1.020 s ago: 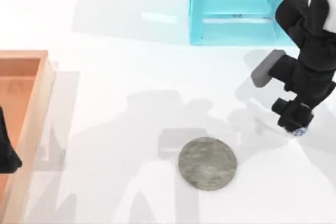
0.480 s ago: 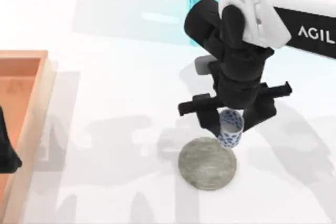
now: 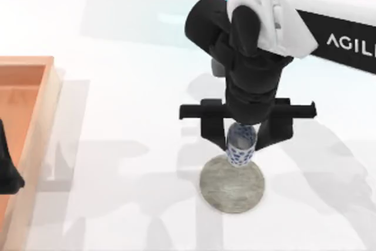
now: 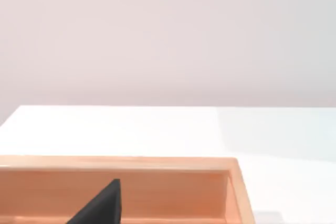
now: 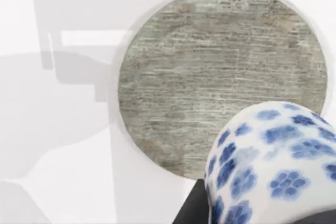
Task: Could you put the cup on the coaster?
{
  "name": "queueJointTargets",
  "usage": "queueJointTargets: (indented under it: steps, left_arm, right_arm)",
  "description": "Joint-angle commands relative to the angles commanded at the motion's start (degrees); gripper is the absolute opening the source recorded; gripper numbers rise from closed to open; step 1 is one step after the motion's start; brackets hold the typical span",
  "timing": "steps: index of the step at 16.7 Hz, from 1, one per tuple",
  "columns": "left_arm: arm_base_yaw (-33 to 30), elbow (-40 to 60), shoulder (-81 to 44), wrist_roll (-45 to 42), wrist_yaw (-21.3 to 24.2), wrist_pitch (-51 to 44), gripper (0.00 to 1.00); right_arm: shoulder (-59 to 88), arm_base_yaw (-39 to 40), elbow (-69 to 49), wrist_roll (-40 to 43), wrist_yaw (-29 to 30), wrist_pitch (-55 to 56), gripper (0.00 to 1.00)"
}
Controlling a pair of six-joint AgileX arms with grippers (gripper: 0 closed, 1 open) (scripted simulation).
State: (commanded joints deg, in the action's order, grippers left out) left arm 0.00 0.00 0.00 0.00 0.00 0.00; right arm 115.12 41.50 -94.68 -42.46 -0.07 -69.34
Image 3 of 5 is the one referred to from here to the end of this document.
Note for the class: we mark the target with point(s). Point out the white cup with blue pattern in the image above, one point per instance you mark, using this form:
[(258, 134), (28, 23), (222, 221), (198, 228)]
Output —
[(239, 155)]

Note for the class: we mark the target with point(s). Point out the pale grey rounded box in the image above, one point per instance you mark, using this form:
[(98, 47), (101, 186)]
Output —
[(217, 68)]

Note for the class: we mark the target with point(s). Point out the grey round coaster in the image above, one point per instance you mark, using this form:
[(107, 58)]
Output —
[(232, 189)]

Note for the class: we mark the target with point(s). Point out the shallow salmon-coloured box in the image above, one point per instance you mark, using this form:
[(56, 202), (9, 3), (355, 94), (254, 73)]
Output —
[(32, 110)]

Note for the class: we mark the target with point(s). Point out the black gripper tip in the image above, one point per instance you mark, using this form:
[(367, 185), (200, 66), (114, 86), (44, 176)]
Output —
[(7, 171)]

